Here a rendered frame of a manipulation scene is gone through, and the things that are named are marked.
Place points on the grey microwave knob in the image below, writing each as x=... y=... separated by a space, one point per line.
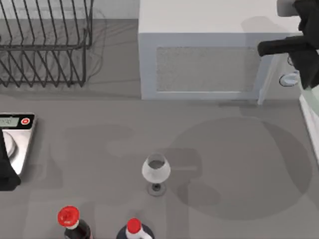
x=288 y=79
x=290 y=61

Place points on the microwave door with window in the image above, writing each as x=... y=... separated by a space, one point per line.
x=204 y=69

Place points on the pale microwave oven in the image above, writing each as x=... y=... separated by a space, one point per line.
x=194 y=22

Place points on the clear wine glass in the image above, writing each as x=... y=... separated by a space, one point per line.
x=155 y=170

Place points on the dark bottle with red cap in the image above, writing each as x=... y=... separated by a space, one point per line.
x=68 y=216

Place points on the silver kitchen scale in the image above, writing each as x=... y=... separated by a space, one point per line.
x=21 y=147

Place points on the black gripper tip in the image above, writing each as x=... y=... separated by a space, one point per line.
x=6 y=171

